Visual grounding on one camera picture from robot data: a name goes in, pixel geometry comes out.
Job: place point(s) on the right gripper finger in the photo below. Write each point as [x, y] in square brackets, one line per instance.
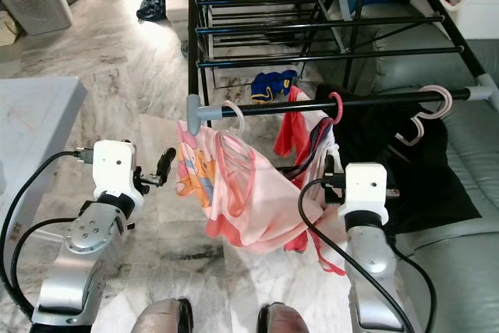
[329, 173]

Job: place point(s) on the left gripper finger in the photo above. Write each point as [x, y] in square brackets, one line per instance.
[168, 165]

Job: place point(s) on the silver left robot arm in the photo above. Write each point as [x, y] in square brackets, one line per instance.
[78, 271]

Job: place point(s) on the red clothes hanger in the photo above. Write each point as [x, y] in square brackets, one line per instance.
[341, 107]

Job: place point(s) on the white pink clothes hanger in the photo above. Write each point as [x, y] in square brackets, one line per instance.
[242, 117]

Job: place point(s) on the blue yellow sock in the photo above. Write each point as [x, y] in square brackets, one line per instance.
[273, 85]

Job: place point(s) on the white folding table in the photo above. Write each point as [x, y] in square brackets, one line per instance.
[31, 138]

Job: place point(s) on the robot left leg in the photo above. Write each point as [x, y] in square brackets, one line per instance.
[160, 319]

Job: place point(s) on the robot leg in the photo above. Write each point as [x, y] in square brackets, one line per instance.
[288, 321]
[160, 319]

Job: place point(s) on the robot right leg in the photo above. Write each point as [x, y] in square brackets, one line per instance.
[288, 321]

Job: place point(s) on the grey leather sofa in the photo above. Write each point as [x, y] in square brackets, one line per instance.
[460, 271]

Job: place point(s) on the black cloth bundle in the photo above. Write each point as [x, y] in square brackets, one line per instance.
[150, 8]

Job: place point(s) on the white low cabinet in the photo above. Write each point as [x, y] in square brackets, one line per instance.
[175, 1]

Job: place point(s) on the beige cloth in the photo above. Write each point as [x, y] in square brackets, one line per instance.
[8, 29]

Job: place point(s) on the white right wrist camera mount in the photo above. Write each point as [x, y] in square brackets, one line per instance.
[362, 189]

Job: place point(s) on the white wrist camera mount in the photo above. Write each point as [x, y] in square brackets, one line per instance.
[117, 165]
[362, 189]

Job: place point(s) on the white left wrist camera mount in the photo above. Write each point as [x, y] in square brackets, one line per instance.
[117, 165]

